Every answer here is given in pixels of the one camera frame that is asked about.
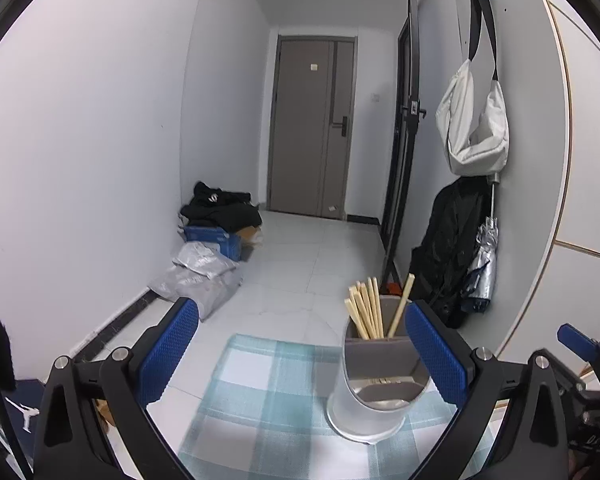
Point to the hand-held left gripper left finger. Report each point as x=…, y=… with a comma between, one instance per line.
x=172, y=350

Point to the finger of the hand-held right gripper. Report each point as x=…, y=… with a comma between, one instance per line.
x=577, y=340

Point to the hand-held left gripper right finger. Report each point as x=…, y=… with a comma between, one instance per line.
x=435, y=355

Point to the bundle of wooden chopsticks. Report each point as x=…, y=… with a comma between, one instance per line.
x=367, y=310

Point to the frosted white utensil holder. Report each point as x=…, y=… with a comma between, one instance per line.
x=360, y=410

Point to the large grey plastic bag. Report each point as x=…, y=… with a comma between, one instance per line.
x=195, y=290

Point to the small orange object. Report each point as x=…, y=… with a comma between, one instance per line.
x=393, y=288

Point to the brown shoe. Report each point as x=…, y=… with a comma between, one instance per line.
x=105, y=412

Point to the small white plastic bag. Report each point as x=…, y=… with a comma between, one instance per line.
x=200, y=255

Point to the teal plaid table mat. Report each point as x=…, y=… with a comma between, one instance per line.
x=260, y=410

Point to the silver folded umbrella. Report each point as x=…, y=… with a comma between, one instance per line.
x=482, y=260

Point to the black hanging jacket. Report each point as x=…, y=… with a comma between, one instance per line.
x=450, y=240

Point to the blue cardboard box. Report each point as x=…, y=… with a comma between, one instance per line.
x=220, y=240

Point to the brown cardboard box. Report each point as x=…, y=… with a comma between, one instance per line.
x=250, y=235

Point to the pile of black clothes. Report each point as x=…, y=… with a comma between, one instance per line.
x=220, y=210

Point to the navy shoe box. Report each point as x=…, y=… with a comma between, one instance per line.
x=20, y=395

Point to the white hanging bag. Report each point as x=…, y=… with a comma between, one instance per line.
x=480, y=155

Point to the grey-brown door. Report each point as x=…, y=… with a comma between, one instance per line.
x=300, y=135

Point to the black metal frame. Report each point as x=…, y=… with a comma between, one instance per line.
x=411, y=60

